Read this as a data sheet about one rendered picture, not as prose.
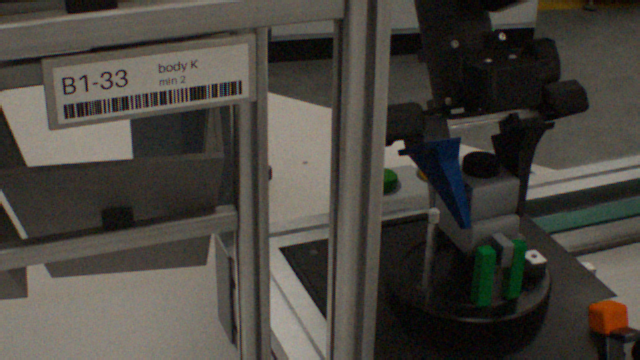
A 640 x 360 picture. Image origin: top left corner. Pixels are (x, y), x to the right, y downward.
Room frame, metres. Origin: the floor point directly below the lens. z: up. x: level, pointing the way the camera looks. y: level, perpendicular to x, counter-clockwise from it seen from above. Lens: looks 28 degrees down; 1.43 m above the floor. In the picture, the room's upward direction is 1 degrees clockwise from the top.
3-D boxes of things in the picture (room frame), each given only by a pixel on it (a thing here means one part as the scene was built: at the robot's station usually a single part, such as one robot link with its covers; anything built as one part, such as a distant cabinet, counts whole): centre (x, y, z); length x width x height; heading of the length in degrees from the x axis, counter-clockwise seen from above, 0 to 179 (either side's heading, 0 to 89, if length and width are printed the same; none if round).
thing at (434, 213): (0.62, -0.09, 1.03); 0.01 x 0.01 x 0.08; 21
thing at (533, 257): (0.67, -0.19, 1.00); 0.02 x 0.01 x 0.02; 21
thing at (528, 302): (0.67, -0.13, 0.98); 0.14 x 0.14 x 0.02
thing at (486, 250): (0.62, -0.14, 1.01); 0.01 x 0.01 x 0.05; 21
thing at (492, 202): (0.66, -0.14, 1.06); 0.08 x 0.04 x 0.07; 21
